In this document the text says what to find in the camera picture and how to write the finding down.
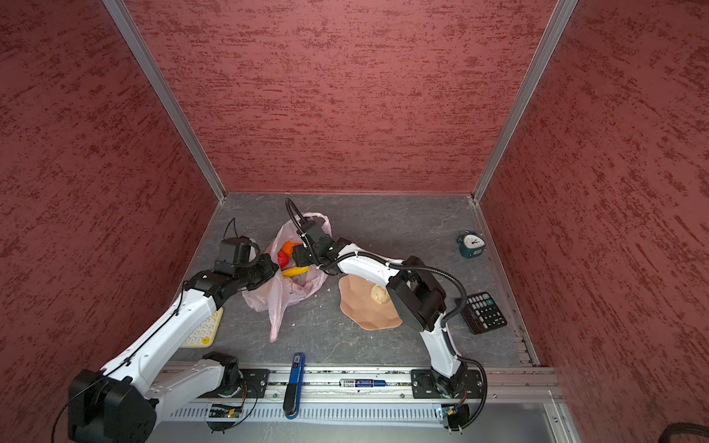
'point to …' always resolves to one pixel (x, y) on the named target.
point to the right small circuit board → (458, 415)
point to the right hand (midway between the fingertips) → (300, 258)
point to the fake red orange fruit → (284, 254)
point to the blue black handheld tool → (292, 391)
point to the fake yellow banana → (295, 270)
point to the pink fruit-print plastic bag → (275, 295)
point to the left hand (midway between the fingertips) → (280, 271)
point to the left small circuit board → (222, 411)
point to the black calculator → (482, 314)
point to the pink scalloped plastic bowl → (357, 305)
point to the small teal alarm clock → (472, 245)
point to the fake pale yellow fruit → (379, 294)
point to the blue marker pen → (354, 383)
